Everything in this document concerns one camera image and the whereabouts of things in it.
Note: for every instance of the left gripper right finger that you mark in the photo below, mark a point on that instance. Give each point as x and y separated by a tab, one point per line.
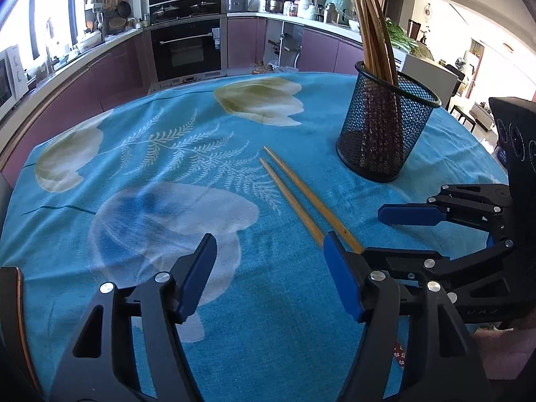
442	362

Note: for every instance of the right hand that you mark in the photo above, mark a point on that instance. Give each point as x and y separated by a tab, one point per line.
519	324

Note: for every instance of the white microwave oven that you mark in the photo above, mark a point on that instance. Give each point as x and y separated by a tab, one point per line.
13	82

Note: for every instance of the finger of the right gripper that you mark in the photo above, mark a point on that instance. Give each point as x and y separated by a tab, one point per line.
444	209
452	267

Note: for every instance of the blue floral tablecloth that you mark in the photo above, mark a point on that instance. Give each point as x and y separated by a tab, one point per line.
125	194

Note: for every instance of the black stove hood unit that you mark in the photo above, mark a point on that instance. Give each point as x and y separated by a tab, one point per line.
171	10

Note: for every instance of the black mesh utensil holder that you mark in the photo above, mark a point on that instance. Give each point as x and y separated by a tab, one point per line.
382	124

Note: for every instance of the pink sleeve forearm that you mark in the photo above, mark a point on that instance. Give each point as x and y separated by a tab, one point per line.
508	358

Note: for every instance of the steel cooking pot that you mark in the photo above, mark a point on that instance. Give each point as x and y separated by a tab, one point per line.
274	6

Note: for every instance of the green leafy vegetables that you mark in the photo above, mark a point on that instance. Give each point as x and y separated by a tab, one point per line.
400	39

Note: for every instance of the wooden chopstick floral end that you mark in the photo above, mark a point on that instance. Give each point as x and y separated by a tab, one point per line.
369	57
376	59

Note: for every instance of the wooden chair back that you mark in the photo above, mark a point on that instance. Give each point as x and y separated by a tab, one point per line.
13	328

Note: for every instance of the purple kitchen cabinets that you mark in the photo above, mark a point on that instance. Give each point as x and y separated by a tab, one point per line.
121	70

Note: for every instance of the black built-in oven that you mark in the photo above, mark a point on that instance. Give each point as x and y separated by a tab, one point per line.
187	49

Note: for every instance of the wooden chopstick red end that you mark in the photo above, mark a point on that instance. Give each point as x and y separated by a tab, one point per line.
399	354

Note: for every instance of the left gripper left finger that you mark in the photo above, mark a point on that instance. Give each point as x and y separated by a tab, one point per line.
99	362

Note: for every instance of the black bar stool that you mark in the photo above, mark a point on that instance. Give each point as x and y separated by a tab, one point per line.
466	120

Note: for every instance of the mint green appliance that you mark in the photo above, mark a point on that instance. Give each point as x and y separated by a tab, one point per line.
344	8

